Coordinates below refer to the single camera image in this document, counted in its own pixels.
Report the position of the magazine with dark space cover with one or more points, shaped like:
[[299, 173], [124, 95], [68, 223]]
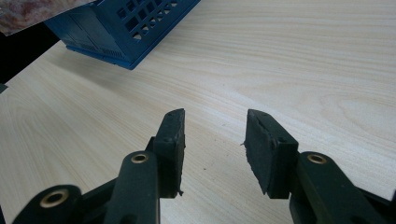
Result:
[[28, 14]]

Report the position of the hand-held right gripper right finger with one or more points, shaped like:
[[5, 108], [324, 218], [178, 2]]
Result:
[[271, 158]]

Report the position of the blue plastic basket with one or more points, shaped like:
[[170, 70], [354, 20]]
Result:
[[93, 31]]

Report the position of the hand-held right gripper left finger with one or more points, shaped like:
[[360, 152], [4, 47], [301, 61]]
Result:
[[171, 155]]

